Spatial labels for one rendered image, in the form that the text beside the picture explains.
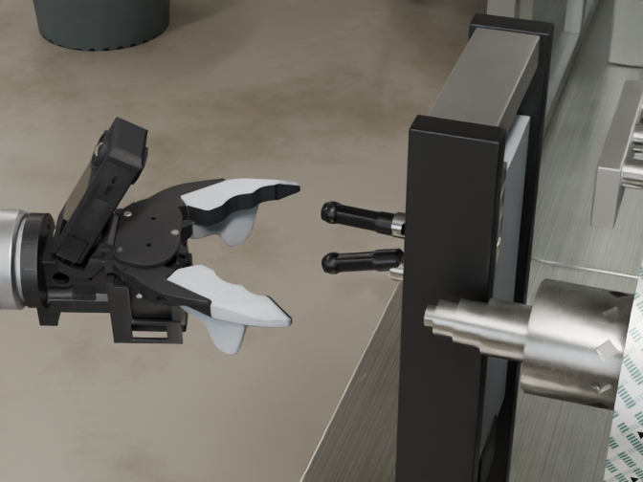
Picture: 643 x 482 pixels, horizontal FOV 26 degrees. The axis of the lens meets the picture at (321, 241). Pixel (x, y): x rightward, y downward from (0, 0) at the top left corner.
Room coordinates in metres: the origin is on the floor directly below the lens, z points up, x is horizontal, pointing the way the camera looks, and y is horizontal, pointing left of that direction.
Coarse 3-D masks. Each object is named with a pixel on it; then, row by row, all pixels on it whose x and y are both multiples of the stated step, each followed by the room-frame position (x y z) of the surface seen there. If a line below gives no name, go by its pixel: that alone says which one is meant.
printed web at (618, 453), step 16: (640, 272) 0.57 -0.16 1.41; (640, 288) 0.56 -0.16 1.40; (640, 304) 0.55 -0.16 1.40; (640, 320) 0.55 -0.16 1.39; (640, 336) 0.54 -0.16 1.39; (624, 352) 0.54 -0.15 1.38; (640, 352) 0.54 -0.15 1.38; (624, 368) 0.53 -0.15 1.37; (640, 368) 0.53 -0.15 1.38; (624, 384) 0.53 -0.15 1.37; (640, 384) 0.53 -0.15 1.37; (624, 400) 0.53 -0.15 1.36; (640, 400) 0.52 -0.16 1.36; (624, 416) 0.52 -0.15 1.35; (640, 416) 0.52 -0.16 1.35; (624, 432) 0.52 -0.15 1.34; (640, 432) 0.52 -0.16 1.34; (624, 448) 0.52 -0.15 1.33; (640, 448) 0.52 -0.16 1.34; (608, 464) 0.52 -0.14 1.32; (624, 464) 0.52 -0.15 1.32; (640, 464) 0.52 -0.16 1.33; (608, 480) 0.52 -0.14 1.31; (624, 480) 0.52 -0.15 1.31; (640, 480) 0.52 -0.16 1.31
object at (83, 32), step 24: (48, 0) 3.82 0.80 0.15; (72, 0) 3.78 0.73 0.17; (96, 0) 3.78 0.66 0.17; (120, 0) 3.79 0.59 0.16; (144, 0) 3.84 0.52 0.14; (168, 0) 3.98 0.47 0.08; (48, 24) 3.84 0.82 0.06; (72, 24) 3.79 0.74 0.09; (96, 24) 3.78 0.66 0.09; (120, 24) 3.80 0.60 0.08; (144, 24) 3.85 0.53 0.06; (72, 48) 3.80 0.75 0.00; (96, 48) 3.79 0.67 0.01; (120, 48) 3.80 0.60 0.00
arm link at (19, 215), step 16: (0, 224) 0.85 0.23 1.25; (16, 224) 0.86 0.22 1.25; (0, 240) 0.84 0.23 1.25; (16, 240) 0.85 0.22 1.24; (0, 256) 0.83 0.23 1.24; (16, 256) 0.84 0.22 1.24; (0, 272) 0.83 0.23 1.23; (16, 272) 0.83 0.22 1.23; (0, 288) 0.83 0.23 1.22; (16, 288) 0.83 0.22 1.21; (0, 304) 0.83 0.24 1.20; (16, 304) 0.83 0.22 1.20
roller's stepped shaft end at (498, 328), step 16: (448, 304) 0.63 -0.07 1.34; (464, 304) 0.62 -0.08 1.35; (480, 304) 0.62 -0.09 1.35; (496, 304) 0.62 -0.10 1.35; (512, 304) 0.62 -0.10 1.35; (432, 320) 0.62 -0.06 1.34; (448, 320) 0.62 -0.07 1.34; (464, 320) 0.61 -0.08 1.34; (480, 320) 0.61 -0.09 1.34; (496, 320) 0.61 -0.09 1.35; (512, 320) 0.61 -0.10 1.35; (528, 320) 0.61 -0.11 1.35; (448, 336) 0.62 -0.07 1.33; (464, 336) 0.61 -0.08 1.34; (480, 336) 0.61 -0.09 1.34; (496, 336) 0.60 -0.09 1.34; (512, 336) 0.60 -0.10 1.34; (480, 352) 0.61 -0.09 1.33; (496, 352) 0.60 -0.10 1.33; (512, 352) 0.60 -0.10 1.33
